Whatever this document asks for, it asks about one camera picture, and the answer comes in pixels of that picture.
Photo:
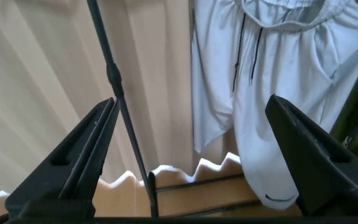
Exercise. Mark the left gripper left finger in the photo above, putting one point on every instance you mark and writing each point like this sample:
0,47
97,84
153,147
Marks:
73,168

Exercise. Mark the black clothes rack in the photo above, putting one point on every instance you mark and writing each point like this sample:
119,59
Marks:
113,74

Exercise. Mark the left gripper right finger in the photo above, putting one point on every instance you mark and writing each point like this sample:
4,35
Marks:
319,174

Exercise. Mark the pale grey shorts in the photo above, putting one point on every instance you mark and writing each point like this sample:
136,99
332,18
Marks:
291,62

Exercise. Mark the beige curtain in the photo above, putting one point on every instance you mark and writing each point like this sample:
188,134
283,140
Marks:
42,93

